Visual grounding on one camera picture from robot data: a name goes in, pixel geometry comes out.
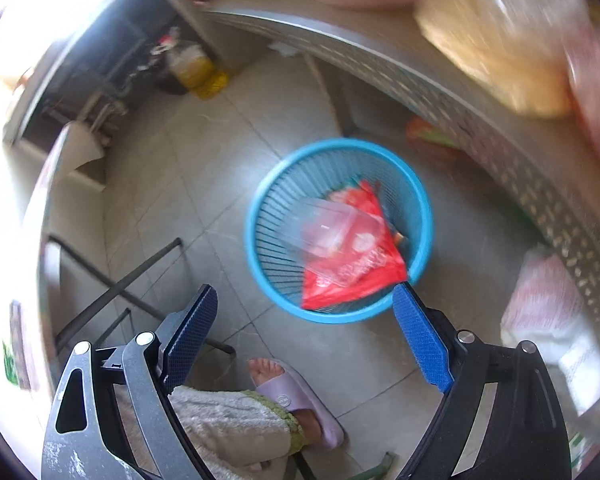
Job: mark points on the dark cabinet under counter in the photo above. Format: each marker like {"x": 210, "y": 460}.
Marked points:
{"x": 95, "y": 77}

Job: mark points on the clear red snack bag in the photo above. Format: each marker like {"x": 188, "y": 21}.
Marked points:
{"x": 388, "y": 268}

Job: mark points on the white red printed sack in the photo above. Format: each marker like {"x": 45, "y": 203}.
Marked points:
{"x": 547, "y": 309}

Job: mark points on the clear plastic container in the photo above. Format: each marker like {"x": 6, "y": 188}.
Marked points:
{"x": 335, "y": 241}

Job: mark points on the yellow cooking oil bottle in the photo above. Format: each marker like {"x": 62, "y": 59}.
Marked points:
{"x": 195, "y": 71}

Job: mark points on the purple slipper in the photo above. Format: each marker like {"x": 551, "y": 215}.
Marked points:
{"x": 333, "y": 433}

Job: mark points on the metal perforated shelf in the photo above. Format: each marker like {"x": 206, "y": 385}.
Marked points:
{"x": 545, "y": 165}

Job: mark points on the yellow bag on shelf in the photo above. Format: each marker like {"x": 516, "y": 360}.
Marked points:
{"x": 513, "y": 49}

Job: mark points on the blue plastic waste basket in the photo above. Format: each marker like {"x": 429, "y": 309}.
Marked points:
{"x": 313, "y": 172}

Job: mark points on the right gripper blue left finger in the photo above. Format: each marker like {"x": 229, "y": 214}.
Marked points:
{"x": 182, "y": 334}

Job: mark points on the fuzzy white pant leg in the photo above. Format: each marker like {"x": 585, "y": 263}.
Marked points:
{"x": 238, "y": 434}

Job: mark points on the black metal table frame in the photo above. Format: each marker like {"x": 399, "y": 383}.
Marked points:
{"x": 114, "y": 289}

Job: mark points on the person's foot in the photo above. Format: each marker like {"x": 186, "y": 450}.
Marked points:
{"x": 272, "y": 381}

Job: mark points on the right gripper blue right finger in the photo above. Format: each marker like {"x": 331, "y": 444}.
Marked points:
{"x": 430, "y": 352}

